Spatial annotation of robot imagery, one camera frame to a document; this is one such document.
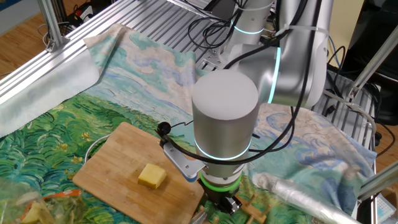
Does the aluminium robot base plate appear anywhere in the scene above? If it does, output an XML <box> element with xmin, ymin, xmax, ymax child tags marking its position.
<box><xmin>198</xmin><ymin>46</ymin><xmax>231</xmax><ymax>71</ymax></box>

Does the painted landscape tablecloth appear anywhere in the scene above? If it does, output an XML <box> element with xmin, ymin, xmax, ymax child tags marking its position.
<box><xmin>0</xmin><ymin>23</ymin><xmax>377</xmax><ymax>224</ymax></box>

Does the bamboo cutting board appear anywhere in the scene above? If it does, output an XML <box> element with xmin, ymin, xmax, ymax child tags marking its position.
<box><xmin>72</xmin><ymin>121</ymin><xmax>206</xmax><ymax>224</ymax></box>

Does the yellow potato chunk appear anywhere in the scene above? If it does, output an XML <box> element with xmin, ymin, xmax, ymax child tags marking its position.
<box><xmin>137</xmin><ymin>163</ymin><xmax>167</xmax><ymax>190</ymax></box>

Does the black computer tower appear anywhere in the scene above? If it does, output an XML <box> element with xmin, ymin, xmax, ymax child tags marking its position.
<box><xmin>340</xmin><ymin>0</ymin><xmax>398</xmax><ymax>127</ymax></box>

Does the black cable plug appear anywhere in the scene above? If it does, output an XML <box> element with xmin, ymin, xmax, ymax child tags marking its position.
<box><xmin>323</xmin><ymin>104</ymin><xmax>337</xmax><ymax>118</ymax></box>

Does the blue cable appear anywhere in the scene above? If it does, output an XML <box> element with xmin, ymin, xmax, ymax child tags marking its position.
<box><xmin>326</xmin><ymin>34</ymin><xmax>340</xmax><ymax>62</ymax></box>

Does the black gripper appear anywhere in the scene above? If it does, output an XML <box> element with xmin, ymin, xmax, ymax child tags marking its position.
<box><xmin>200</xmin><ymin>183</ymin><xmax>243</xmax><ymax>216</ymax></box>

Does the white perforated box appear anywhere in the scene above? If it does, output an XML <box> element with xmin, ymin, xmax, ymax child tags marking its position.
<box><xmin>374</xmin><ymin>192</ymin><xmax>389</xmax><ymax>224</ymax></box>

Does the small yellow potato scrap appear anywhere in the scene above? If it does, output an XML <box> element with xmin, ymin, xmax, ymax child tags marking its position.
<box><xmin>20</xmin><ymin>200</ymin><xmax>55</xmax><ymax>224</ymax></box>

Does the steel cleaver knife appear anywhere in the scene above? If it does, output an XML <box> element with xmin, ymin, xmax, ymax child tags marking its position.
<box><xmin>191</xmin><ymin>208</ymin><xmax>208</xmax><ymax>224</ymax></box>

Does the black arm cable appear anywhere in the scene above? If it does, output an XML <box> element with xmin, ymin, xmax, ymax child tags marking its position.
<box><xmin>157</xmin><ymin>0</ymin><xmax>324</xmax><ymax>166</ymax></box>

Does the plastic wrap roll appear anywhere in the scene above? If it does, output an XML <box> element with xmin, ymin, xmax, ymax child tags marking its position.
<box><xmin>253</xmin><ymin>172</ymin><xmax>361</xmax><ymax>224</ymax></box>

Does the black red power strip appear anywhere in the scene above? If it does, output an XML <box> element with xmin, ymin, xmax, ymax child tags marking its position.
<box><xmin>67</xmin><ymin>2</ymin><xmax>94</xmax><ymax>27</ymax></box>

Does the grey sheathed cable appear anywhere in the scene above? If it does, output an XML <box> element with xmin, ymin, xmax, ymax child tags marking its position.
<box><xmin>323</xmin><ymin>88</ymin><xmax>377</xmax><ymax>147</ymax></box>

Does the wooden peg rack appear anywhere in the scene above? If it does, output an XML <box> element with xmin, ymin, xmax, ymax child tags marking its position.
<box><xmin>198</xmin><ymin>192</ymin><xmax>273</xmax><ymax>224</ymax></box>

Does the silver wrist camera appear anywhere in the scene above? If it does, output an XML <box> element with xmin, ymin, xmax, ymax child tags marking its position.
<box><xmin>161</xmin><ymin>139</ymin><xmax>206</xmax><ymax>183</ymax></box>

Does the plastic bag with orange label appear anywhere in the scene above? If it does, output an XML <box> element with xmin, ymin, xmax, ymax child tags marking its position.
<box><xmin>0</xmin><ymin>177</ymin><xmax>94</xmax><ymax>224</ymax></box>

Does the aluminium frame post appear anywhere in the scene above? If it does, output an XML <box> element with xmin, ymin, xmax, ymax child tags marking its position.
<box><xmin>36</xmin><ymin>0</ymin><xmax>71</xmax><ymax>53</ymax></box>
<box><xmin>345</xmin><ymin>24</ymin><xmax>398</xmax><ymax>101</ymax></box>

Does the aluminium frame beam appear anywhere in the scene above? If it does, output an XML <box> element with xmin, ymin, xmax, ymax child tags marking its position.
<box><xmin>357</xmin><ymin>160</ymin><xmax>398</xmax><ymax>202</ymax></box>

